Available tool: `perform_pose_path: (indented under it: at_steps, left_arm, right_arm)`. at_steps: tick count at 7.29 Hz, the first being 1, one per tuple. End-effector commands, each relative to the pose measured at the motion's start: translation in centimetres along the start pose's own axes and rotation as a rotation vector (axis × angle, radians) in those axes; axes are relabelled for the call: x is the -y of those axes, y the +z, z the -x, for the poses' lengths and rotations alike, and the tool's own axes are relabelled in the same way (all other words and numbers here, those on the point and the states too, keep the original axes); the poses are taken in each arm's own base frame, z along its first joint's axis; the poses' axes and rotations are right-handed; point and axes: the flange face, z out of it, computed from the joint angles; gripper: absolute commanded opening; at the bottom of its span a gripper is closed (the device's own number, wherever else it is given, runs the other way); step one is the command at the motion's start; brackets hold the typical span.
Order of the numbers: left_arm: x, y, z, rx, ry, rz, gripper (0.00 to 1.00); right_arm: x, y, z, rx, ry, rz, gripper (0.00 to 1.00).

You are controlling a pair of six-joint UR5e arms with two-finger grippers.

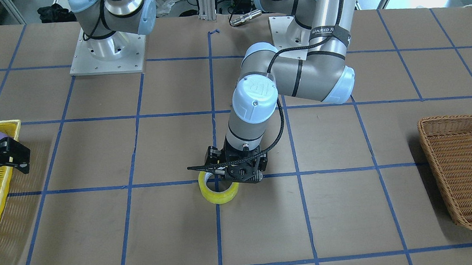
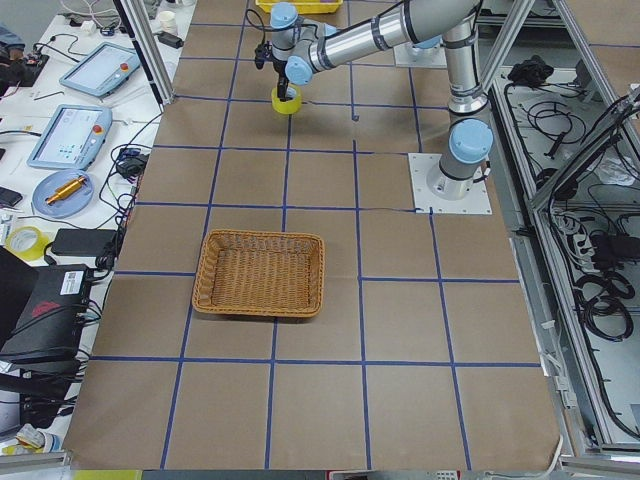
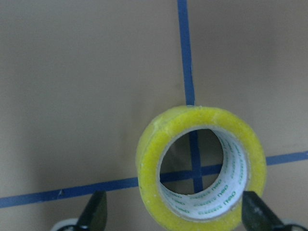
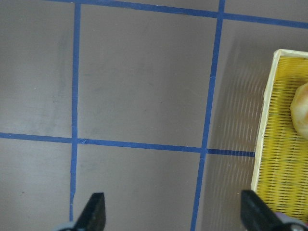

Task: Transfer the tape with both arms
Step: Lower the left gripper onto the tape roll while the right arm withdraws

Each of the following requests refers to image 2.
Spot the brass cylinder part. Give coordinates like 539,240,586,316
46,176,88,205

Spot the yellow tape roll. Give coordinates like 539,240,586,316
5,226,50,262
271,85,302,115

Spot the yellow tape roll on desk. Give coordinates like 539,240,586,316
5,226,50,262

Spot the black computer box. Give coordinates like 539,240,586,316
1,249,93,365

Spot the teach pendant tablet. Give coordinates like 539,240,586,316
59,42,141,98
26,104,113,170

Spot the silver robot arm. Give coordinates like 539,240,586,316
255,1,494,201
409,35,442,58

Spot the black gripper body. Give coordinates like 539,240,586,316
275,63,289,91

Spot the white paper cup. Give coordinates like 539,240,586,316
157,10,178,35

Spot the aluminium frame post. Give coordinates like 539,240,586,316
113,0,175,106

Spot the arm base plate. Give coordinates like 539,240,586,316
408,153,492,215
393,43,447,70

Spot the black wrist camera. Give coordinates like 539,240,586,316
254,42,273,70

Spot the brown wicker basket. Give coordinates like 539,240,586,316
192,229,325,318

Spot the upper teach pendant tablet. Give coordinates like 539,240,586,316
59,42,141,98

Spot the blue plate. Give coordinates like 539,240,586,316
31,169,94,219

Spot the yellow plastic basket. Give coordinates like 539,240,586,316
255,0,343,14

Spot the black power adapter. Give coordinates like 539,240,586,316
51,229,116,257

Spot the lower teach pendant tablet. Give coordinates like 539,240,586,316
26,104,113,170

